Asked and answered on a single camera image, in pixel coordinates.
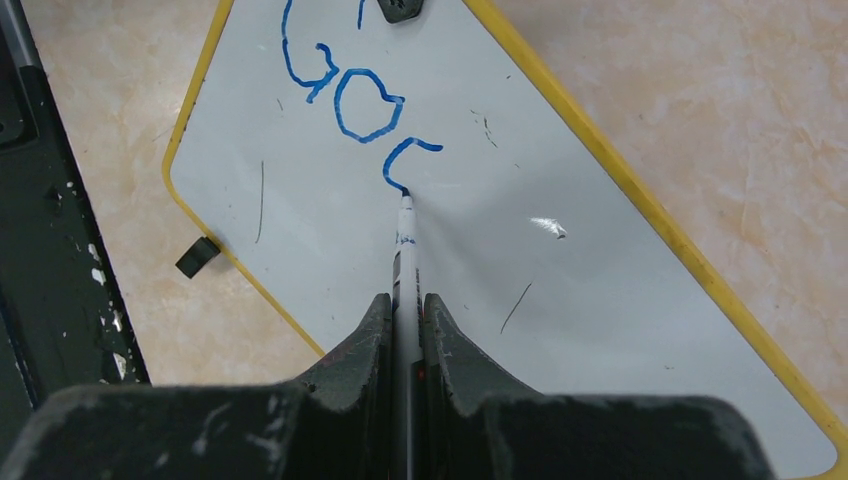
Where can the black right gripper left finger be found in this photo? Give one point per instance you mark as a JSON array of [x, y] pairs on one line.
[[330, 422]]

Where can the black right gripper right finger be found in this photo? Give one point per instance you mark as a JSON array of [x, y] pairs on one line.
[[487, 424]]

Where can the white whiteboard marker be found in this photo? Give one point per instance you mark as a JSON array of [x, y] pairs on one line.
[[407, 358]]

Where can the yellow framed whiteboard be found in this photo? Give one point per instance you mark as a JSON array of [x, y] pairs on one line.
[[304, 118]]

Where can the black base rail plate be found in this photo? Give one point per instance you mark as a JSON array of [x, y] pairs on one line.
[[63, 319]]

